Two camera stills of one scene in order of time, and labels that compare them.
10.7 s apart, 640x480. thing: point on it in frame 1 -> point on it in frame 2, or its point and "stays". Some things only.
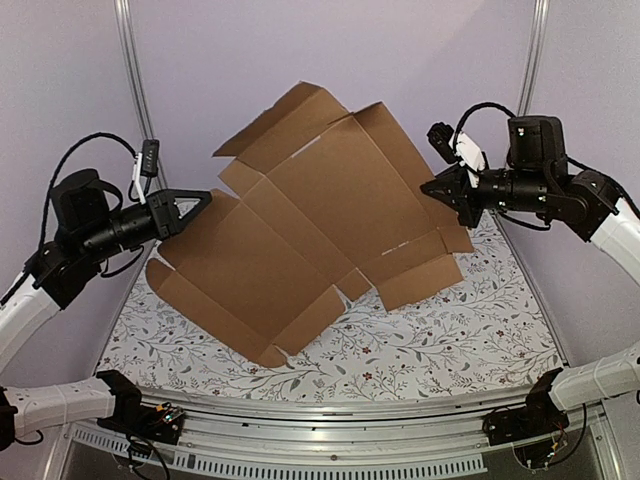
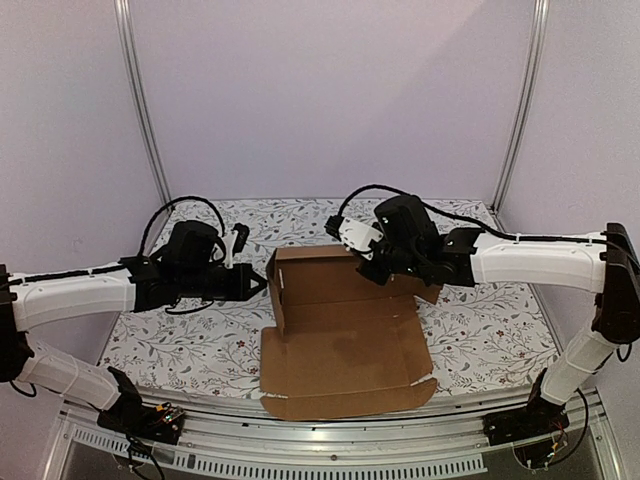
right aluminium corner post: [538, 31] stays
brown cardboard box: [329, 204] -> [343, 339]
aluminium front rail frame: [237, 436] stays
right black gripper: [467, 195] -> [379, 263]
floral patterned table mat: [487, 329] stays
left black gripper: [162, 207] -> [237, 293]
